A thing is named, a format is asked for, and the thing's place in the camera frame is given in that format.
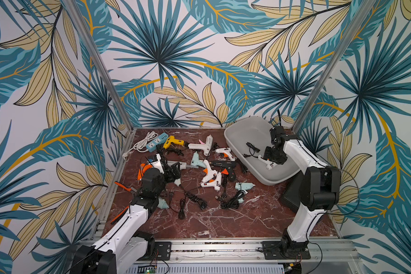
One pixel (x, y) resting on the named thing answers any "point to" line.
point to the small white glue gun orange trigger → (226, 153)
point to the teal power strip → (152, 145)
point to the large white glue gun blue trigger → (182, 166)
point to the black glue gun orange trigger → (229, 169)
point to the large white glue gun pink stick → (206, 147)
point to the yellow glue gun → (171, 140)
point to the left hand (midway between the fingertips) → (172, 166)
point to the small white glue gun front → (269, 164)
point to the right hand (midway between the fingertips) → (271, 158)
